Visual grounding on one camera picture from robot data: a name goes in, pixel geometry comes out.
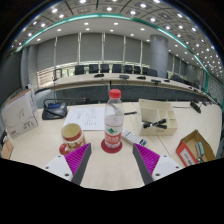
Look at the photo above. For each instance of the open cardboard box red label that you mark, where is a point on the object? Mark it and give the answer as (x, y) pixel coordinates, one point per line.
(186, 155)

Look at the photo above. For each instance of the round ceiling lights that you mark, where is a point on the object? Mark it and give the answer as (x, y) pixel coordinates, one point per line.
(109, 8)

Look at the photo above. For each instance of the row of black office chairs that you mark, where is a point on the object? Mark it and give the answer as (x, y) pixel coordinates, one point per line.
(116, 68)

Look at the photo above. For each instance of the white printed paper sheet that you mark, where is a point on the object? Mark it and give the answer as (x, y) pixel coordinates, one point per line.
(85, 118)

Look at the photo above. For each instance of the white rectangular remote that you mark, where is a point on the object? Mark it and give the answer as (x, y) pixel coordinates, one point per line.
(133, 137)

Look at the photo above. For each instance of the clear red-capped water bottle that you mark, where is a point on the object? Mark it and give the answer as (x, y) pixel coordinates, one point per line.
(113, 123)

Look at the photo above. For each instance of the red and cream mug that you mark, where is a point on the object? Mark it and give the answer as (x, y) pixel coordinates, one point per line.
(71, 136)

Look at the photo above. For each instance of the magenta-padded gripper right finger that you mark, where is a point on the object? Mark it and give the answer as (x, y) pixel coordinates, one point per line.
(149, 160)

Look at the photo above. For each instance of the small teal tool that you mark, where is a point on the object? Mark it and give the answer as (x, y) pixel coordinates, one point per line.
(199, 150)

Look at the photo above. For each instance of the flat brown cardboard piece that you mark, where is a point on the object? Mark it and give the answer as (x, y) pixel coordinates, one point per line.
(7, 149)

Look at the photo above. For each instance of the long curved conference desk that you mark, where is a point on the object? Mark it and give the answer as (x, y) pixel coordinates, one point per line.
(100, 80)

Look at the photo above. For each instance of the black pen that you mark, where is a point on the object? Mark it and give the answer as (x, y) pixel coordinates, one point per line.
(130, 113)

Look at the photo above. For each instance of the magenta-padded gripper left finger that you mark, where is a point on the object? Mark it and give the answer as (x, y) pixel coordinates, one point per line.
(76, 160)

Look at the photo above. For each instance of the black desk phone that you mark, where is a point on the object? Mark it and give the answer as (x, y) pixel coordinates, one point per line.
(53, 110)

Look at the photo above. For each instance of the black tool in tray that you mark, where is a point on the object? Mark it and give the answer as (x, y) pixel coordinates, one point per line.
(155, 124)

